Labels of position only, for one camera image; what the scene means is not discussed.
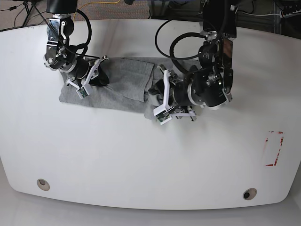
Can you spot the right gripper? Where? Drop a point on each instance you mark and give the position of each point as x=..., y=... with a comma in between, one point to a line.
x=88, y=71

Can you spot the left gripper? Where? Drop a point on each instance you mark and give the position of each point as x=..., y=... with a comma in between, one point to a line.
x=171, y=94

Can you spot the grey t-shirt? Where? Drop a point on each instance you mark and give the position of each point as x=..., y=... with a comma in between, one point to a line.
x=129, y=81

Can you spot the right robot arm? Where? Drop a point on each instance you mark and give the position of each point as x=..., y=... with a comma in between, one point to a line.
x=60, y=54

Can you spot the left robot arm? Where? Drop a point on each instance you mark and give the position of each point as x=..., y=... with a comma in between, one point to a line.
x=210, y=84

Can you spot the black tripod stand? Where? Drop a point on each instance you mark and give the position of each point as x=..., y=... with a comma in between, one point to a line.
x=28, y=8

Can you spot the red tape rectangle marking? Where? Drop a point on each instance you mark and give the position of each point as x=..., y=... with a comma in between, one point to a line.
x=272, y=148

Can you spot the right table grommet hole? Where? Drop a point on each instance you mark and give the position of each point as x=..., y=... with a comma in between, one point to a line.
x=249, y=194

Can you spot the table grommet hole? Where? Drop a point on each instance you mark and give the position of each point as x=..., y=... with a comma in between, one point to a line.
x=43, y=185
x=249, y=194

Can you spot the left table grommet hole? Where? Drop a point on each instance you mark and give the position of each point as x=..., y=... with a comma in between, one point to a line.
x=43, y=185

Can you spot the white power strip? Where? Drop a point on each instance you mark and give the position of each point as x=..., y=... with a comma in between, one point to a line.
x=291, y=10

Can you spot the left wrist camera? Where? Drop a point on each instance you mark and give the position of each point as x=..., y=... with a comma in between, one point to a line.
x=162, y=114

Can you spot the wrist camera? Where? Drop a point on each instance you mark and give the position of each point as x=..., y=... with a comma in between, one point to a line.
x=84, y=91
x=162, y=114

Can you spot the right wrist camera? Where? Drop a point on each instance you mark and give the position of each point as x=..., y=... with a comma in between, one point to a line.
x=84, y=91

